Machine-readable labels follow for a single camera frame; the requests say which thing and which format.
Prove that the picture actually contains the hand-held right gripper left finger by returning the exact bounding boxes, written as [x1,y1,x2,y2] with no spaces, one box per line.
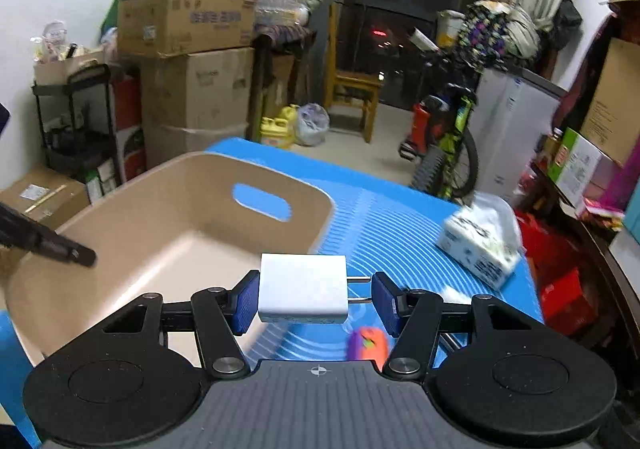
[101,270,261,378]

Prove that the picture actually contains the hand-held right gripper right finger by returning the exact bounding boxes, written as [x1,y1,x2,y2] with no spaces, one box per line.
[370,271,544,378]

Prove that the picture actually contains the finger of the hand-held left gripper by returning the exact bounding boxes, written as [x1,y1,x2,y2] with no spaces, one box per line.
[0,203,97,269]

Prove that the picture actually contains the beige plastic bin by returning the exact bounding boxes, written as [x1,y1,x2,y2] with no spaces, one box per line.
[5,150,336,371]

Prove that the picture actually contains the orange purple toy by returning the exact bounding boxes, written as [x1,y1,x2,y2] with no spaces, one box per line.
[348,325,390,371]

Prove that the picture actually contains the taped cardboard box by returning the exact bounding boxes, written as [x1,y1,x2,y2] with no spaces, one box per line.
[0,166,91,231]

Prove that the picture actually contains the blue silicone mat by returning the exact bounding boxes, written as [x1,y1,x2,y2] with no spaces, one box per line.
[0,136,546,449]

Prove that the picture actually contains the white tissue pack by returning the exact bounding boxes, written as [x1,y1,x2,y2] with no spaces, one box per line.
[435,194,524,290]

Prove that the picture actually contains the black utility cart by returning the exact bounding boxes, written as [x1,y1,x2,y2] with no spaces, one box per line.
[31,63,126,191]

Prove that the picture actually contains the red white appliance box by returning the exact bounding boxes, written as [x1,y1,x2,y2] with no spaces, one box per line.
[112,76,149,181]

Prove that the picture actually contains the plastic wrapped cardboard box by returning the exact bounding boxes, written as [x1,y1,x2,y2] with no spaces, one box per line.
[144,123,249,171]

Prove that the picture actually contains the yellow plastic jug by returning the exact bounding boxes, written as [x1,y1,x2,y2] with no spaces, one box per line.
[278,104,301,129]
[259,116,296,150]

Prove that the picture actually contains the green bicycle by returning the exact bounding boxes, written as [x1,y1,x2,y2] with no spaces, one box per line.
[398,48,482,206]

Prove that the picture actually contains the red gift boxes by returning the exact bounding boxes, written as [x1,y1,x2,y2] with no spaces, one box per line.
[514,208,599,336]

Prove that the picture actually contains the white plastic bag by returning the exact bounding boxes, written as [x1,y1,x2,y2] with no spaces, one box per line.
[295,102,331,147]

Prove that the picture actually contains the plain brown cardboard box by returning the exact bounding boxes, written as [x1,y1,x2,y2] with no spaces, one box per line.
[140,48,257,131]

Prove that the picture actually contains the white chest freezer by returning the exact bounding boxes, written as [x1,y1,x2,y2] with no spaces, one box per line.
[469,66,569,203]

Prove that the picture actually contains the wooden chair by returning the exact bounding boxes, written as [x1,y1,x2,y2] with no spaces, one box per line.
[324,2,386,145]

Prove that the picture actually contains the green white carton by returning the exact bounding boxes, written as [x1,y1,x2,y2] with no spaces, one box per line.
[547,127,617,208]

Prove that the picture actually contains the printed brown cardboard box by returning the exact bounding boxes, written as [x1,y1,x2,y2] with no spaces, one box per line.
[116,0,260,59]

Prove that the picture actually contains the dark wooden table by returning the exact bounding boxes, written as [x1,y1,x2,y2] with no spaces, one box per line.
[249,23,319,141]

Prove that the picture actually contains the colourful patterned bag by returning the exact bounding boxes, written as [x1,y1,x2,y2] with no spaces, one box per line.
[459,0,527,71]

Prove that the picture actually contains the tall brown cardboard box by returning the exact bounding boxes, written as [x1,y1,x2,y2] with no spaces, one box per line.
[579,36,640,168]

